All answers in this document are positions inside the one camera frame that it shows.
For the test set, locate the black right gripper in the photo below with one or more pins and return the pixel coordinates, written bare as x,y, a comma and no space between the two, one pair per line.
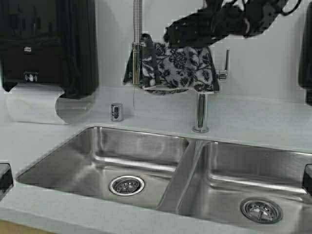
193,30

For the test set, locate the black white floral cloth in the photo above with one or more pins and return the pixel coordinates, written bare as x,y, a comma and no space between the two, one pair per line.
168,70

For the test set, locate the black right robot base corner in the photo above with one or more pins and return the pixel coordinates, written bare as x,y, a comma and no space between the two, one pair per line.
307,179

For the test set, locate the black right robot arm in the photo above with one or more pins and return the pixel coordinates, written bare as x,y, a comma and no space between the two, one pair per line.
217,19

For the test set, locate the black left robot base corner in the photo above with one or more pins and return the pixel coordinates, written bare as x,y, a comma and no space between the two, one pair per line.
6,179

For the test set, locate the black soap dispenser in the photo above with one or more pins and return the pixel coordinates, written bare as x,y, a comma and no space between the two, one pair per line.
305,65

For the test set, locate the chrome pull-down kitchen faucet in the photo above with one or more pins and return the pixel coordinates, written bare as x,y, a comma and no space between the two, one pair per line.
201,104

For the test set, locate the chrome countertop air gap cap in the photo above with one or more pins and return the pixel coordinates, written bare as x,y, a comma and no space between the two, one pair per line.
116,112

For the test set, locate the black paper towel dispenser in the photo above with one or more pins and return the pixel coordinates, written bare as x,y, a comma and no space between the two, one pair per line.
49,42

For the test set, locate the stainless double bowl sink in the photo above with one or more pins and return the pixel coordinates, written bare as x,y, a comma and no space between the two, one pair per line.
197,178

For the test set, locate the left sink drain strainer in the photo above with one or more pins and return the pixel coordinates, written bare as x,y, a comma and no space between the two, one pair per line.
126,185

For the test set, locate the sink drain strainer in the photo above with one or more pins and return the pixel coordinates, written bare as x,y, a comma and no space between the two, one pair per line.
261,210
126,185

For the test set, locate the right sink drain strainer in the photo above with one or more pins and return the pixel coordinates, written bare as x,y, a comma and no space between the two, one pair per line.
261,210

